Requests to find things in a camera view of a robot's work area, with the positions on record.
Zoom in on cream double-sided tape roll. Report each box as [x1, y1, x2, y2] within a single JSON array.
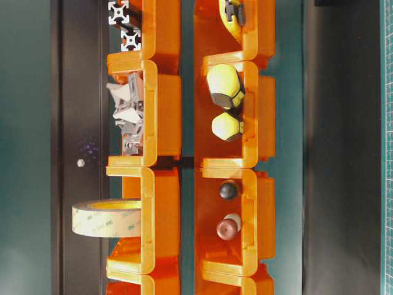
[[72, 199, 141, 238]]

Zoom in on orange upper container rack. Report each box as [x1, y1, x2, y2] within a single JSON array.
[[106, 1, 182, 294]]

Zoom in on orange container rack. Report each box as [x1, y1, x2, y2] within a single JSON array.
[[106, 1, 182, 294], [194, 1, 275, 294]]

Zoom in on orange lower container rack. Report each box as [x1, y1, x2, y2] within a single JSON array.
[[194, 1, 275, 294]]

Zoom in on small yellow black screwdriver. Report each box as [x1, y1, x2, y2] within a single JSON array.
[[211, 112, 244, 142]]

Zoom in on large yellow black screwdriver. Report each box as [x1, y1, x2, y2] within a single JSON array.
[[206, 64, 246, 110]]

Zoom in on grey metal corner brackets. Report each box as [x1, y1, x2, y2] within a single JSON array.
[[106, 71, 144, 155]]

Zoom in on yellow utility knife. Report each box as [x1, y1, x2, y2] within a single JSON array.
[[219, 0, 246, 43]]

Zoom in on black aluminium extrusion bar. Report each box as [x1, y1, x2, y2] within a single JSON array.
[[107, 1, 130, 25]]

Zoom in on green cutting mat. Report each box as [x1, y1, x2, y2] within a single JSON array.
[[379, 0, 392, 294]]

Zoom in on red white handled tool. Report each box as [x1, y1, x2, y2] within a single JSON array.
[[216, 213, 241, 241]]

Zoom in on black rack stand frame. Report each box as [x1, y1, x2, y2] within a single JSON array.
[[50, 1, 109, 294]]

